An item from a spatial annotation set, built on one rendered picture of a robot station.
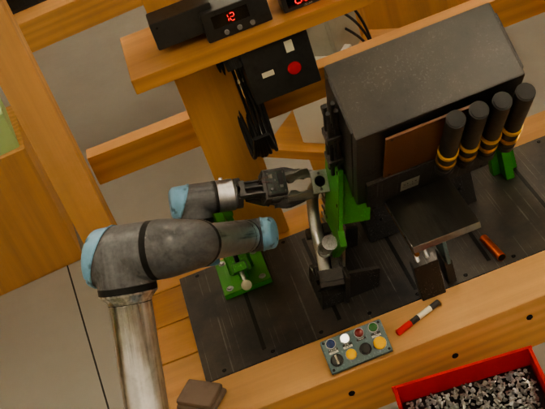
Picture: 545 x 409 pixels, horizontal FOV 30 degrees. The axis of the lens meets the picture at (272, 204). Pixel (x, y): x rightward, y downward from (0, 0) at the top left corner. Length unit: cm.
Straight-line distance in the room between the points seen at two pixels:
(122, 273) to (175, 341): 72
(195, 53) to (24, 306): 238
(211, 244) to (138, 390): 31
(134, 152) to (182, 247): 83
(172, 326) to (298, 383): 46
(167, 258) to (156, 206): 284
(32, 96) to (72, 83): 362
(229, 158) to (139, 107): 294
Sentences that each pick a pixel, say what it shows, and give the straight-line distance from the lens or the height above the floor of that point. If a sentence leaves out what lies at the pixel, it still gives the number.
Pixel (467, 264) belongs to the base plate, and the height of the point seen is 90.
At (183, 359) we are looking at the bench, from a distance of 258.
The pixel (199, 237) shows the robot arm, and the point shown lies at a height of 146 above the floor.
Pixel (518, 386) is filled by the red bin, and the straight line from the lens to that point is 227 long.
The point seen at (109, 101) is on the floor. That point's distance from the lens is 576.
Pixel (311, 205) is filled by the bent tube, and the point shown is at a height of 110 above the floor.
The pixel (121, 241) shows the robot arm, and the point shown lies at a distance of 194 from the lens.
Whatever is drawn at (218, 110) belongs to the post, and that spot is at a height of 132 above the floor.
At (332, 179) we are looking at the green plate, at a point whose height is 122.
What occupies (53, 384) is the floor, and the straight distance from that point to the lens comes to 411.
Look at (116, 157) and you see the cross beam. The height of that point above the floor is 125.
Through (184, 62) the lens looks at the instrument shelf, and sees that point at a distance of 237.
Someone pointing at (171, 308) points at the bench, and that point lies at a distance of 274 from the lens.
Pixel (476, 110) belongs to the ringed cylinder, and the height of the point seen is 149.
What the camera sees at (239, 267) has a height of 99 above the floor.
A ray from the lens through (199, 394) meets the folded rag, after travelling 241.
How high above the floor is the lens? 259
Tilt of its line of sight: 35 degrees down
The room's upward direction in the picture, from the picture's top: 20 degrees counter-clockwise
